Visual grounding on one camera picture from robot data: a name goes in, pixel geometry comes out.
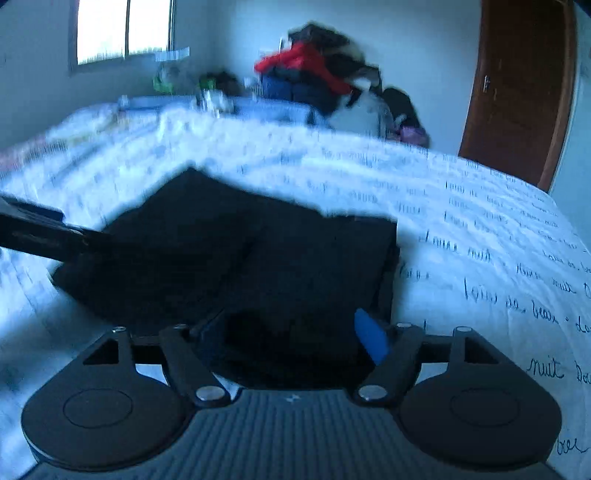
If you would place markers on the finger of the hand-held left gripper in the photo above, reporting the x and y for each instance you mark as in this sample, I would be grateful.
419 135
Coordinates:
41 230

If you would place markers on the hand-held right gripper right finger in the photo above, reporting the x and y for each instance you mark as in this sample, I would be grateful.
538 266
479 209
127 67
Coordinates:
371 339

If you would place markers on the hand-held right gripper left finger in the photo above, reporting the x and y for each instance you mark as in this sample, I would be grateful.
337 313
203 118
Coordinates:
182 355

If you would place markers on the black pants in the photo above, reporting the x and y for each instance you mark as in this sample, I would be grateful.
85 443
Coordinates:
277 258

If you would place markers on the white script-printed bed sheet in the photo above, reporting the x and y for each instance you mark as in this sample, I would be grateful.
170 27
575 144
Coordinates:
461 230

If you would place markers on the green and white bag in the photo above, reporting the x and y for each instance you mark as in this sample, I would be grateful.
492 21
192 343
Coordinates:
168 76

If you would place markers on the pink cloth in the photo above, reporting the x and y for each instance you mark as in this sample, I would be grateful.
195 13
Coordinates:
413 134

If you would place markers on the window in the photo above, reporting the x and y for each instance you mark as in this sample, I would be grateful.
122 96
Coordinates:
122 27

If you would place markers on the dark blue garment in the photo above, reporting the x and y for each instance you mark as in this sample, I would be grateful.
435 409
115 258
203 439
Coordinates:
288 90

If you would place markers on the red garment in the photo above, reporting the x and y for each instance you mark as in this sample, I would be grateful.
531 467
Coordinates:
300 62

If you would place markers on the brown wooden door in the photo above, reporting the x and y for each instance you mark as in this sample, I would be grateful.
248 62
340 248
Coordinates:
512 87

